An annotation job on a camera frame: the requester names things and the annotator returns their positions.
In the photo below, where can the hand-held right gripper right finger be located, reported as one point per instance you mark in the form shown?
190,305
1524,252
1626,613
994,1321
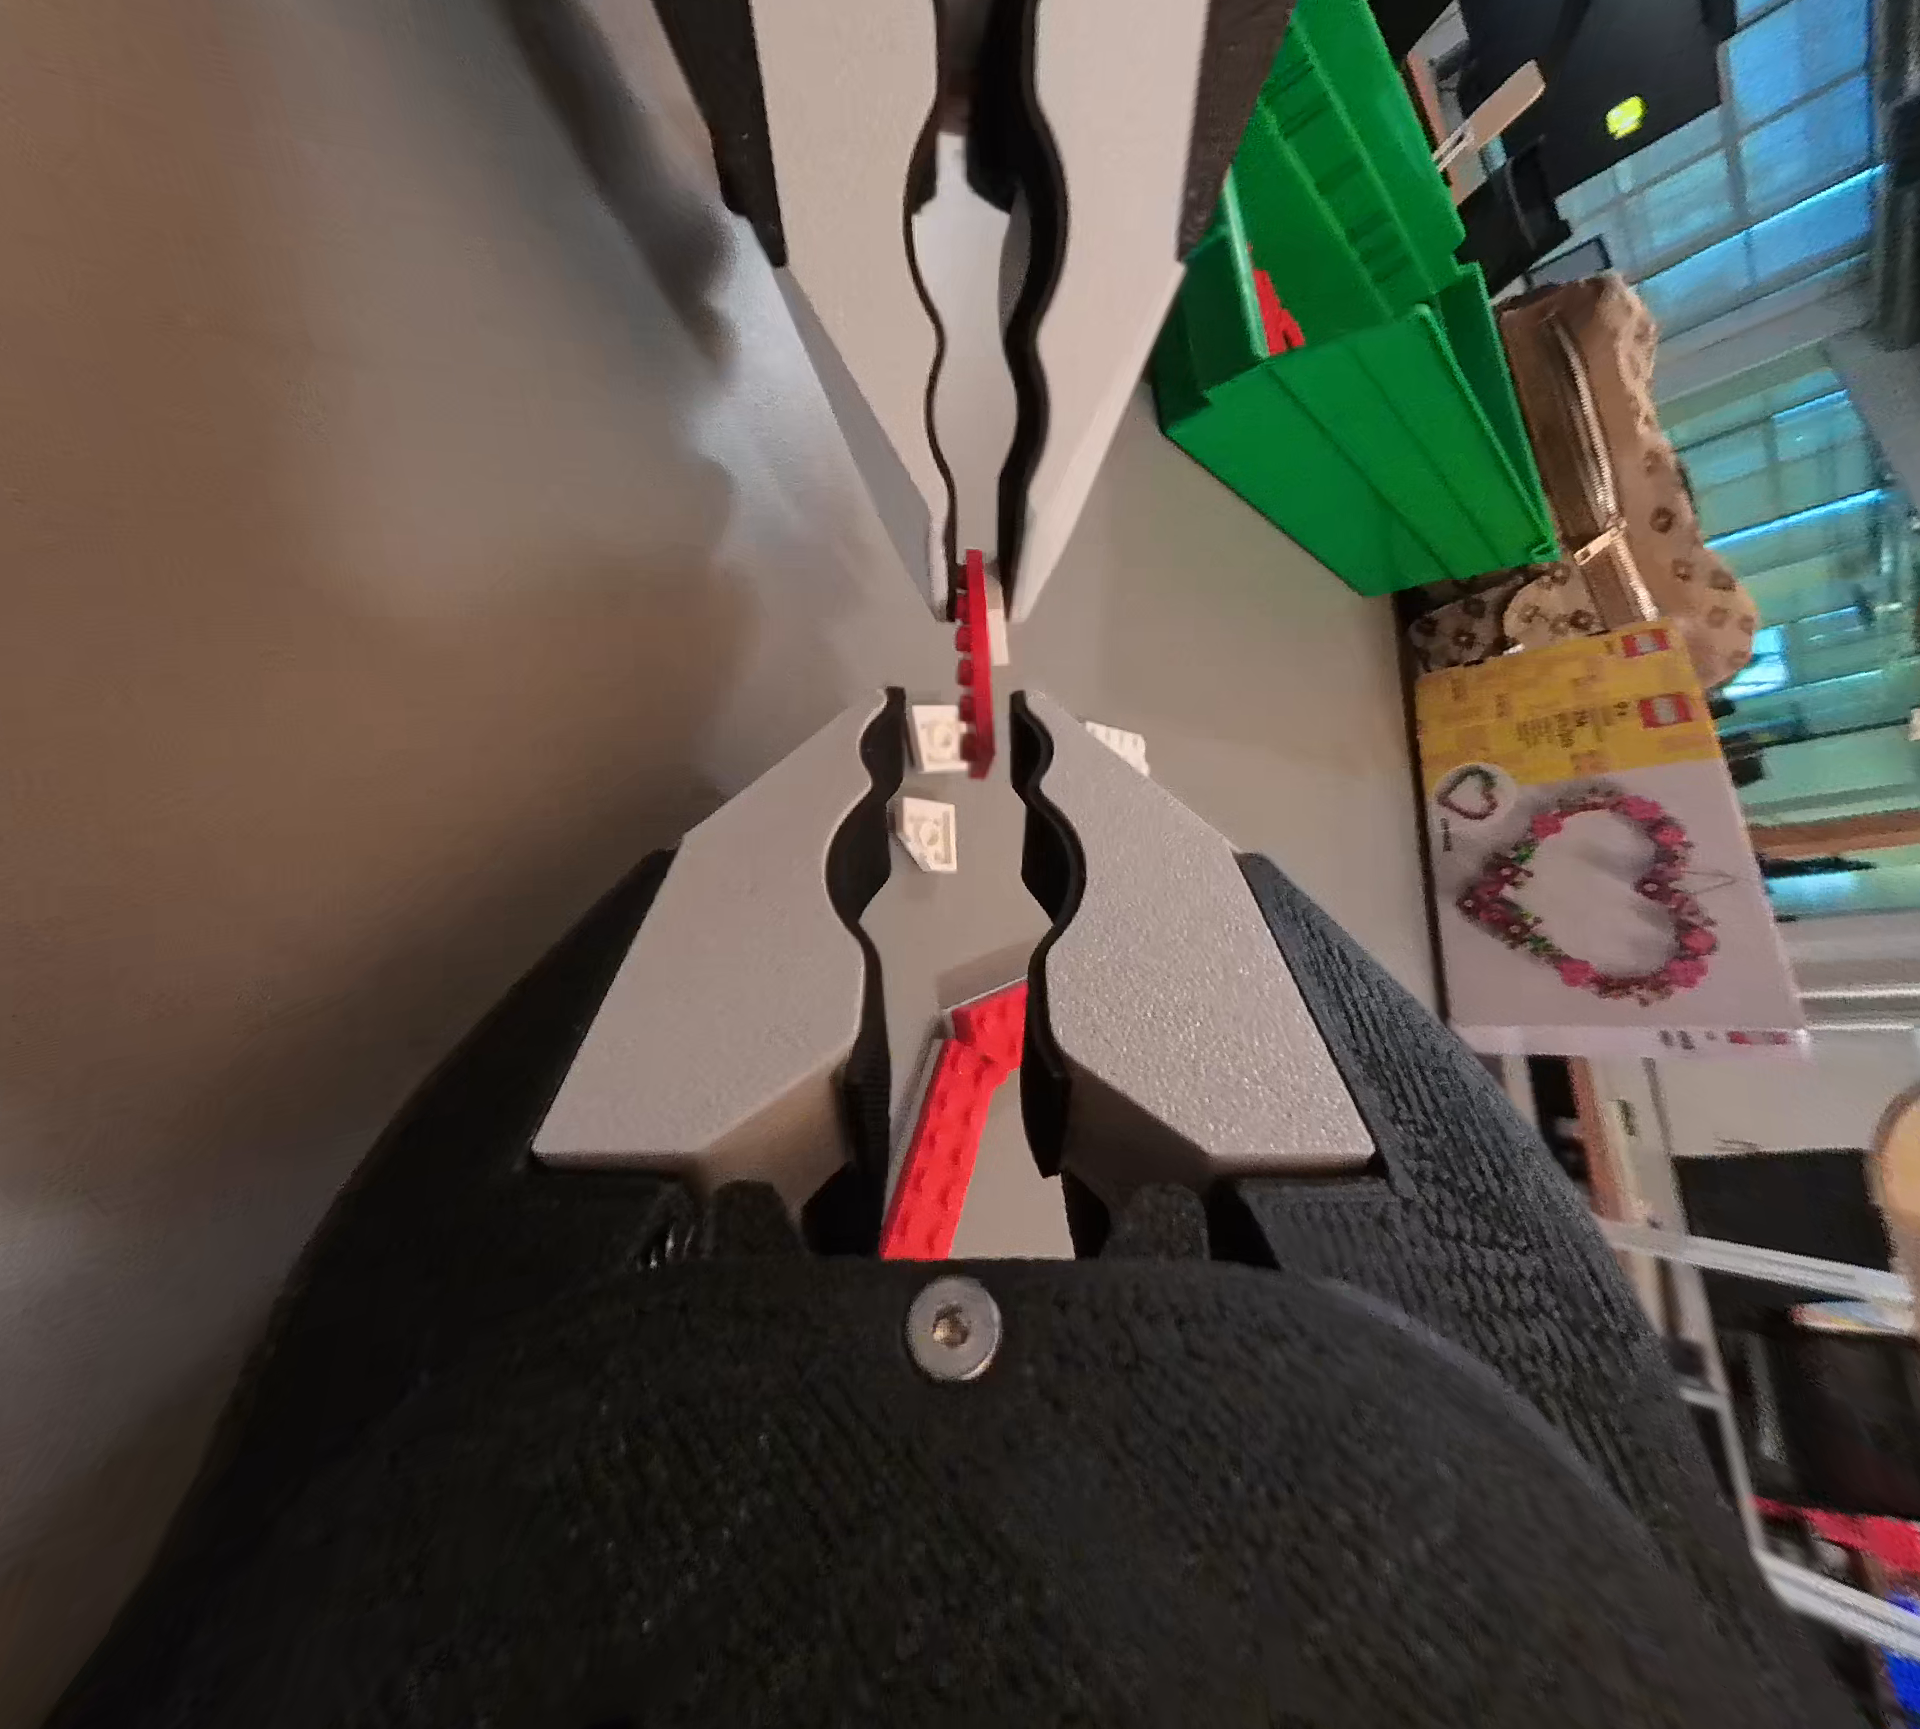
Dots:
1185,995

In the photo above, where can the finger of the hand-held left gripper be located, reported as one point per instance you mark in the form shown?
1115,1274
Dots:
833,184
1124,184

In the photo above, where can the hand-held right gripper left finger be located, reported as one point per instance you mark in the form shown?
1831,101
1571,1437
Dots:
720,995

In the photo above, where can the small white lego plate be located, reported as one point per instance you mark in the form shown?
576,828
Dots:
938,737
930,838
1118,748

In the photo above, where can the wide red lego plate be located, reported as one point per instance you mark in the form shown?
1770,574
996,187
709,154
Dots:
961,1130

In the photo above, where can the thin red lego plate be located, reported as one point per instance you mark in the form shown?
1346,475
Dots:
983,650

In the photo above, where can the red lego pieces in bin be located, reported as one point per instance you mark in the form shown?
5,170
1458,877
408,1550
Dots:
1275,313

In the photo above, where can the lego set box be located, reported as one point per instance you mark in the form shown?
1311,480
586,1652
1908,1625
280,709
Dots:
1605,860

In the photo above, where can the green plastic bin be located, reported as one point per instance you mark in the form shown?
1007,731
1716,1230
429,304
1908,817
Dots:
1351,108
1380,469

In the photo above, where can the green glowing sign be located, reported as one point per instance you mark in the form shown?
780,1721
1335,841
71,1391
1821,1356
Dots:
1622,120

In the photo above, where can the brown patterned bag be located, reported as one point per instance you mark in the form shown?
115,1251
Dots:
1621,469

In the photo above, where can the white metal stand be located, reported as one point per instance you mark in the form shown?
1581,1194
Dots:
1724,1257

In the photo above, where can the glass window wall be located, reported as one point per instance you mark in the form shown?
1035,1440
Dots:
1800,34

